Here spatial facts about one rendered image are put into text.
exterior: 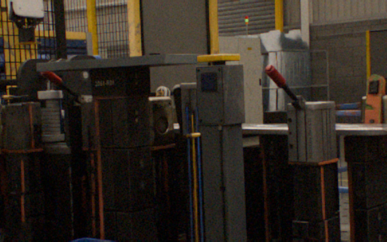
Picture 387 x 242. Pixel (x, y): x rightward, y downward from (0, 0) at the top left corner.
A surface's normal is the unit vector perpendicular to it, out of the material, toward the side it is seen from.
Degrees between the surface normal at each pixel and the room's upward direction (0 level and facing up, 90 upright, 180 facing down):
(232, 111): 90
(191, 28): 90
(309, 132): 90
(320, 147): 90
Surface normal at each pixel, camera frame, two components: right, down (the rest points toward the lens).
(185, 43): 0.80, 0.01
